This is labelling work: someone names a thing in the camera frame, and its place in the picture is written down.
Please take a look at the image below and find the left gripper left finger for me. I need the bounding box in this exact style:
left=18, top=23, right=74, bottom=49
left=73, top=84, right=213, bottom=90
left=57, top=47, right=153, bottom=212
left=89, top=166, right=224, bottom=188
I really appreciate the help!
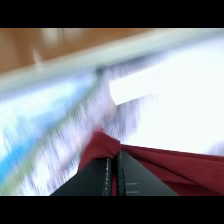
left=50, top=157, right=113, bottom=197

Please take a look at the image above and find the red garment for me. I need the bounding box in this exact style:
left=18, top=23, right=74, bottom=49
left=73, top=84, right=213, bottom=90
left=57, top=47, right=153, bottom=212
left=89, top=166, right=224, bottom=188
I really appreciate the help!
left=77, top=127, right=224, bottom=197

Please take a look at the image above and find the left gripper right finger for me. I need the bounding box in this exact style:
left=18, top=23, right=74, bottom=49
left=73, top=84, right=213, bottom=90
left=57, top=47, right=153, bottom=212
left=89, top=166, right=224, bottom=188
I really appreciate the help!
left=116, top=150, right=180, bottom=197

